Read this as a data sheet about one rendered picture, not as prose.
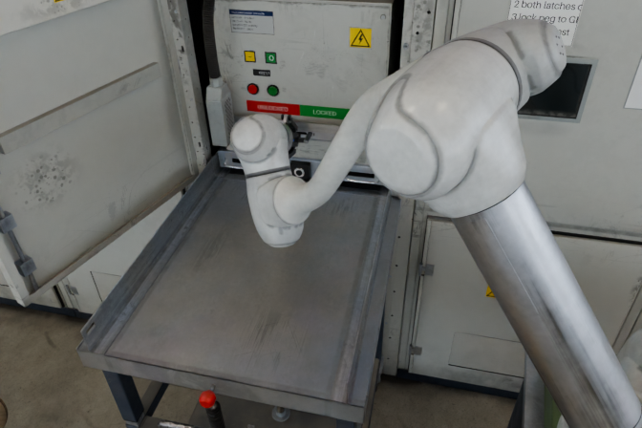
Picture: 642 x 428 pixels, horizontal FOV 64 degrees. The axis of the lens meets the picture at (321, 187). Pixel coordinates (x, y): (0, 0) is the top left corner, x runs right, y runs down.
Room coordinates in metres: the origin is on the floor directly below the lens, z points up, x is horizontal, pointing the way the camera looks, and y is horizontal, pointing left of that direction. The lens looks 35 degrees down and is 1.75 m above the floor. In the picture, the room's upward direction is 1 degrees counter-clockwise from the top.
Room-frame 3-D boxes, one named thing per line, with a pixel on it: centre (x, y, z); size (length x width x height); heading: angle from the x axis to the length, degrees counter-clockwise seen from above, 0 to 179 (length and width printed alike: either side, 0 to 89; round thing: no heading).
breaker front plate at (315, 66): (1.33, 0.06, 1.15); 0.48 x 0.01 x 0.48; 76
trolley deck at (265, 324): (0.96, 0.15, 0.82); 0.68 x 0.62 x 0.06; 166
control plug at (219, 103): (1.32, 0.28, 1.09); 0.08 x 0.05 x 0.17; 166
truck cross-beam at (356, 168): (1.35, 0.05, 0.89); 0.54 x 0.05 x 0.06; 76
